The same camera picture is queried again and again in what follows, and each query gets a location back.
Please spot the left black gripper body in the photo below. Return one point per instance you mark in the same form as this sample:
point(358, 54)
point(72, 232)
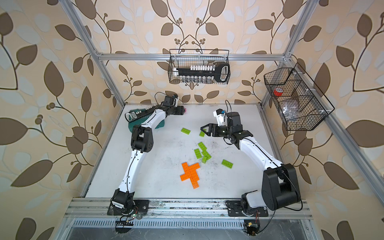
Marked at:
point(176, 110)

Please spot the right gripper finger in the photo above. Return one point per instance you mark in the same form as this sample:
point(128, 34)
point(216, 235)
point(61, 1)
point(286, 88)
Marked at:
point(208, 133)
point(207, 127)

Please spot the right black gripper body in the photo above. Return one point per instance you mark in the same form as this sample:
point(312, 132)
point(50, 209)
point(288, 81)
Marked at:
point(223, 131)

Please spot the orange lego brick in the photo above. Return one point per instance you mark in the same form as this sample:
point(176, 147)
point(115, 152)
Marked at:
point(186, 167)
point(195, 184)
point(192, 175)
point(195, 166)
point(185, 176)

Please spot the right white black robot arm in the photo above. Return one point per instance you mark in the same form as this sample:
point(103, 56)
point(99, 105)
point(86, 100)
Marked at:
point(280, 187)

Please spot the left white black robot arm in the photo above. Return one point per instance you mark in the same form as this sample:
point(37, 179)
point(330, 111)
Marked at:
point(142, 141)

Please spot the green lego brick far right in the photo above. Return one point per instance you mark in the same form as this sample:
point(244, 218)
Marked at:
point(202, 134)

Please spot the green lego brick centre top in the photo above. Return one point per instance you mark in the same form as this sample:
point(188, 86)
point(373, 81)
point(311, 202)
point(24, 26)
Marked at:
point(202, 146)

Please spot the green lego brick far left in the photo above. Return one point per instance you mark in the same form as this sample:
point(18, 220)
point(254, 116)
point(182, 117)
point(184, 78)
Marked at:
point(185, 131)

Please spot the green lego brick centre left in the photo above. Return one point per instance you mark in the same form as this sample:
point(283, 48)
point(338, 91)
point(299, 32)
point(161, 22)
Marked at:
point(198, 154)

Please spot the green lego brick lower right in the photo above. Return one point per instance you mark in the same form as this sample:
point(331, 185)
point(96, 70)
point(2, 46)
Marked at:
point(227, 164)

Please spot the black socket set in basket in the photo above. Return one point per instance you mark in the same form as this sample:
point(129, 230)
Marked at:
point(214, 73)

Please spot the black bit holder on case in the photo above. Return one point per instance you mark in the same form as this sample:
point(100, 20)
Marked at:
point(154, 114)

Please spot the red tape roll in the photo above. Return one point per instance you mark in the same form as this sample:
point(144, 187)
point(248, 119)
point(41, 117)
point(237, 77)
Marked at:
point(278, 92)

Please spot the clear plastic bag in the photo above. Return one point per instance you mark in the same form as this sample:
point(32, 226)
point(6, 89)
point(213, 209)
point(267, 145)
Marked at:
point(290, 109)

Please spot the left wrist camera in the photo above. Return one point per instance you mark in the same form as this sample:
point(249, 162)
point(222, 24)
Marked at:
point(171, 101)

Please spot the black wire basket back wall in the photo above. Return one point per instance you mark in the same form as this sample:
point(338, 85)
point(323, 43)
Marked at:
point(188, 57)

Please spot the black wire basket wall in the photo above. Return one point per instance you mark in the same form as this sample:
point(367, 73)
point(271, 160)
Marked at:
point(314, 106)
point(188, 57)

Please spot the black wire basket right wall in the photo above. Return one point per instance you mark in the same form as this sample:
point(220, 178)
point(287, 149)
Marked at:
point(314, 106)

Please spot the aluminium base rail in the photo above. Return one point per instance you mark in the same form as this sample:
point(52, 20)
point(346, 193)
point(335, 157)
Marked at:
point(178, 214)

